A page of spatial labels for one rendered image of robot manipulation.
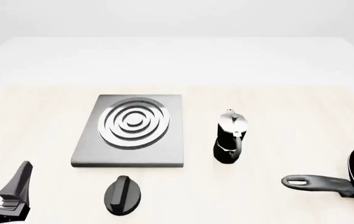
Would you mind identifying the flat stove plate with rings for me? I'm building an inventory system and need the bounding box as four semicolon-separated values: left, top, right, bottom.
70;93;185;168

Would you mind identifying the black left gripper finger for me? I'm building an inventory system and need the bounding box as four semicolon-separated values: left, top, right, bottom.
0;161;34;204

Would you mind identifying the black moka pot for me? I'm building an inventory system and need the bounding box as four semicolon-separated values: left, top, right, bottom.
213;108;249;166

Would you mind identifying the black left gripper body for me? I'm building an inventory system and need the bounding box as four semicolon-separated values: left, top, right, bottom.
0;197;32;224

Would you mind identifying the round black stove knob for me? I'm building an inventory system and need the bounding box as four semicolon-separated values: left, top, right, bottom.
103;175;142;217

